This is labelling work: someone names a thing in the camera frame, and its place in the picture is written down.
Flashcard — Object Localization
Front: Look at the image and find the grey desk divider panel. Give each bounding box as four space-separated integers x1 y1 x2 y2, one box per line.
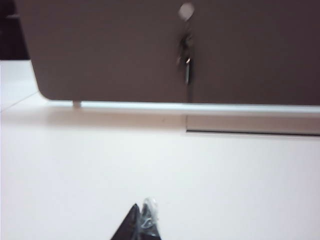
14 0 320 106

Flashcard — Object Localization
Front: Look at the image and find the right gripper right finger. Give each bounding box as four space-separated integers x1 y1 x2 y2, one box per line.
139 196 162 240

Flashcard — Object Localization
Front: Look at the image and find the key bunch with black fob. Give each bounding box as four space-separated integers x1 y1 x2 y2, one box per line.
175 21 195 86

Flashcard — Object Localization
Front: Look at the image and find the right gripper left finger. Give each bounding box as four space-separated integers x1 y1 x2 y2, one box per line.
109 203 141 240

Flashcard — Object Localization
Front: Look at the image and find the white round adhesive hook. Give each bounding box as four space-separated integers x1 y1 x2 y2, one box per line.
177 2 196 22

